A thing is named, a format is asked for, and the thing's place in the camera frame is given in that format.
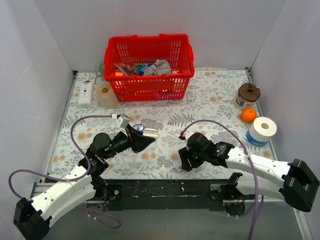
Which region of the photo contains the purple earbud charging case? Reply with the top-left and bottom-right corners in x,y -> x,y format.
132,124 -> 145,132

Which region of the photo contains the white earbud charging case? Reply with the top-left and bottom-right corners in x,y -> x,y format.
143,128 -> 159,139

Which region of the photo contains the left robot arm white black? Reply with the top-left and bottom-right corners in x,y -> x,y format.
13,125 -> 158,240

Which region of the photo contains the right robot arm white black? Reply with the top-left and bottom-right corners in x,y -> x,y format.
178,132 -> 320,212

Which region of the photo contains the beige tape roll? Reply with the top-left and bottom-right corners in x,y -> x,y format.
95,82 -> 119,109

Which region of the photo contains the floral table cloth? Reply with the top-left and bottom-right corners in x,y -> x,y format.
47,69 -> 274,179

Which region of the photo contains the orange fruit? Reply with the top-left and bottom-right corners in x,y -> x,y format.
241,108 -> 257,123

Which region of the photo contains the white toilet paper roll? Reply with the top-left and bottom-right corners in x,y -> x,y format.
246,116 -> 277,147

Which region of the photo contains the red plastic shopping basket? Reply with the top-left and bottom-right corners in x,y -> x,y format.
104,33 -> 195,102

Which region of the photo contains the crumpled grey bag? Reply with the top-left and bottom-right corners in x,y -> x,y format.
143,59 -> 172,76

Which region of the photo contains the brown lidded jar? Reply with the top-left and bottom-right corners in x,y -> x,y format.
234,82 -> 261,111

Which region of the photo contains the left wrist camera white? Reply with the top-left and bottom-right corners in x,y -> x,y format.
111,113 -> 130,134

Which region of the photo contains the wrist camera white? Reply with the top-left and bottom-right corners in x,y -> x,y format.
111,113 -> 130,134
178,130 -> 186,141

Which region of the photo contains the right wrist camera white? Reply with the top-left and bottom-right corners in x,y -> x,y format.
178,130 -> 186,141

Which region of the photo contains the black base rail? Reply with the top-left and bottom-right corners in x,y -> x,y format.
77,178 -> 251,211

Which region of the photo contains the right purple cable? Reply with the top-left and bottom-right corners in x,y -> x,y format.
179,119 -> 265,240

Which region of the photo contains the purple cable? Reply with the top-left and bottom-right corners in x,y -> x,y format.
179,119 -> 265,240
8,114 -> 122,230

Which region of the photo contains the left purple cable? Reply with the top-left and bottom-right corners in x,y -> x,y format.
8,114 -> 122,230

